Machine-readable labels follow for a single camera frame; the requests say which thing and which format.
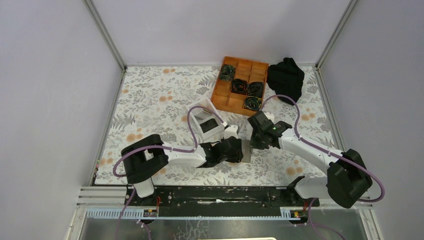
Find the rolled dark sock right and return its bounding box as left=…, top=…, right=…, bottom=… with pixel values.
left=247, top=81, right=264, bottom=98

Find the rolled dark sock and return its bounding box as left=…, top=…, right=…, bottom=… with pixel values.
left=218, top=64, right=236, bottom=82
left=231, top=78, right=249, bottom=95
left=247, top=81, right=264, bottom=98
left=243, top=96, right=262, bottom=112

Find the white slotted cable duct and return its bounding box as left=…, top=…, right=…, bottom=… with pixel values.
left=86, top=207, right=302, bottom=221

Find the stack of cards in tray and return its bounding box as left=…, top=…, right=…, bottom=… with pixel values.
left=192, top=106, right=213, bottom=120

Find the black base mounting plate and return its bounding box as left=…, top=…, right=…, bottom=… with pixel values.
left=124, top=177, right=313, bottom=208

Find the rolled dark sock top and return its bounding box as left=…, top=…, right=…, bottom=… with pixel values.
left=218, top=64, right=236, bottom=82

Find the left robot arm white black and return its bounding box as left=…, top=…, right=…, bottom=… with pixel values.
left=113, top=134, right=246, bottom=206

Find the rolled dark sock bottom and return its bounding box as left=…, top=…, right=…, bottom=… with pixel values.
left=243, top=96, right=262, bottom=112

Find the rolled dark sock middle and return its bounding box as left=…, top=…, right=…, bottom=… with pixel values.
left=231, top=78, right=249, bottom=95

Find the white plastic card tray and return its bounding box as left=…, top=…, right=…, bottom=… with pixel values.
left=185, top=97, right=225, bottom=143

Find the black cloth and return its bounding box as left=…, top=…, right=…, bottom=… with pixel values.
left=266, top=57, right=305, bottom=103

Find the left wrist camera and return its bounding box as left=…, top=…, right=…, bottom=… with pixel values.
left=223, top=125, right=239, bottom=139

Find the floral table mat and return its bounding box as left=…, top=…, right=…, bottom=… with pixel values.
left=94, top=66, right=335, bottom=186

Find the grey leather card holder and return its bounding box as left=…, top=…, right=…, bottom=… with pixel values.
left=241, top=139, right=252, bottom=163

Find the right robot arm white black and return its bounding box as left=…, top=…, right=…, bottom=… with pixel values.
left=247, top=111, right=373, bottom=209

